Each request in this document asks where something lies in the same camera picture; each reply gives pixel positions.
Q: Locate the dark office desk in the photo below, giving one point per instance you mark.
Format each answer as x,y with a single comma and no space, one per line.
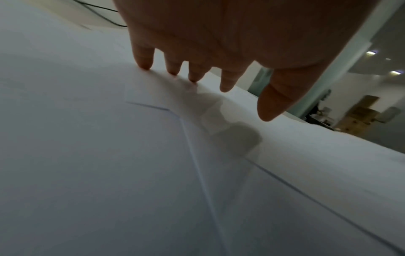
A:
318,117

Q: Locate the small white paper sheet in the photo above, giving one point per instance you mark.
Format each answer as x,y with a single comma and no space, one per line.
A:
152,92

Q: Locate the green glass panel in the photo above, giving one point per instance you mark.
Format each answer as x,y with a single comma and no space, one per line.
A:
261,81

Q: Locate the person's left hand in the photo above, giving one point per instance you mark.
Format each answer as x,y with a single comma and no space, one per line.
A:
227,32

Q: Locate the large white paper sheet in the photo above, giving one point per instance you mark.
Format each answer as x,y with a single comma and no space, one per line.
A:
284,212

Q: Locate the stacked brown cardboard boxes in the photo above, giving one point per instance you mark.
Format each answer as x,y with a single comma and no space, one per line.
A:
359,116

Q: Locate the round ceiling light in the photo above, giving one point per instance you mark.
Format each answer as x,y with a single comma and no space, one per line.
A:
395,72
370,52

